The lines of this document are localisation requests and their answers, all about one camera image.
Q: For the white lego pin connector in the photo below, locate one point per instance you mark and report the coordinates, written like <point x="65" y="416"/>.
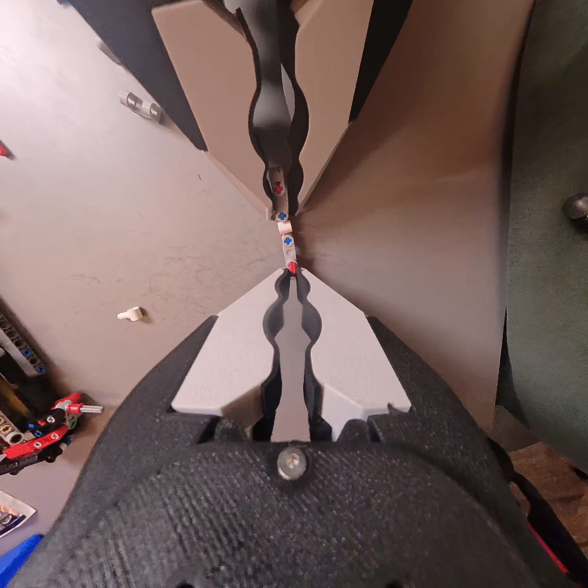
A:
<point x="132" y="314"/>

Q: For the colourful sticker sheet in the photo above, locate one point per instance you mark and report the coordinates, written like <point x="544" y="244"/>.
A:
<point x="11" y="512"/>

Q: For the dark grey lego connector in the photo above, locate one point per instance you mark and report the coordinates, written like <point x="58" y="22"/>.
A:
<point x="140" y="106"/>

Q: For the blue storage bin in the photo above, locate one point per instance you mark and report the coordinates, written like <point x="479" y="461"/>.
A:
<point x="23" y="558"/>

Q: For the grey lego liftarm assembly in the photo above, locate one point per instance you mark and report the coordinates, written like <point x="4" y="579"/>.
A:
<point x="281" y="202"/>

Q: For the lego car chassis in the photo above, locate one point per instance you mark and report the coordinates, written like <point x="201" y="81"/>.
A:
<point x="32" y="427"/>

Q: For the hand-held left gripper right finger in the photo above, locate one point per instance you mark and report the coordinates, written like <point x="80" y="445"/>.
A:
<point x="358" y="367"/>

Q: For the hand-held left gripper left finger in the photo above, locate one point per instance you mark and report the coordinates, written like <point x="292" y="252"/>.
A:
<point x="220" y="367"/>

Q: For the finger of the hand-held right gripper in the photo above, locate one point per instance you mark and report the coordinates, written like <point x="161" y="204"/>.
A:
<point x="206" y="69"/>
<point x="335" y="69"/>

